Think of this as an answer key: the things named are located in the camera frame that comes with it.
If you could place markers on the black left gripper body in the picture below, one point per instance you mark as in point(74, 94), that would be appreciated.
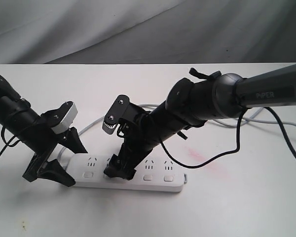
point(41, 139)

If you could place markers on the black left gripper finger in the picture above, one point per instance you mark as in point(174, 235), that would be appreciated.
point(73, 142)
point(53, 171)

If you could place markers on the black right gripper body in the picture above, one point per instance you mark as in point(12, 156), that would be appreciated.
point(133, 127)

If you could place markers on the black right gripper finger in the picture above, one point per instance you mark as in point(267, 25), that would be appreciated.
point(113, 167)
point(128, 168)

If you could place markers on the white five-outlet power strip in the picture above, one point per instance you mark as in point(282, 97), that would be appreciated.
point(152, 174)

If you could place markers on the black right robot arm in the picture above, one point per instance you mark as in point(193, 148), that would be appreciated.
point(188, 105)

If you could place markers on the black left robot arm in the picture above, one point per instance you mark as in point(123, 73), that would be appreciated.
point(12, 106)

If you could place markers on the grey backdrop cloth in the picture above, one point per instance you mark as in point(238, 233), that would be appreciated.
point(147, 31)

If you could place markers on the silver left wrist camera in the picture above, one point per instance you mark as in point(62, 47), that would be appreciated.
point(63, 117)

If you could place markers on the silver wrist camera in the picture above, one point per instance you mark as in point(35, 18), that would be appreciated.
point(109, 128)
point(63, 117)

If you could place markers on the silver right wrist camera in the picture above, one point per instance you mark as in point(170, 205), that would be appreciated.
point(109, 128)

